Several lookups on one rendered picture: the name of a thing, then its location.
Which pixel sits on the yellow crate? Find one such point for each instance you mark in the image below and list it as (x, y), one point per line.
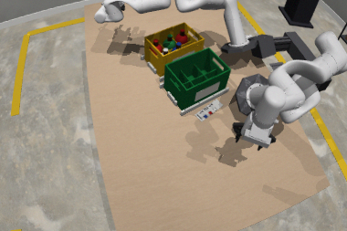
(160, 60)

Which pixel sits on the red bottle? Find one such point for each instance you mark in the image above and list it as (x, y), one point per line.
(159, 47)
(182, 37)

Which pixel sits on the white paper pick list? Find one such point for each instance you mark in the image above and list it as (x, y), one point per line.
(208, 110)

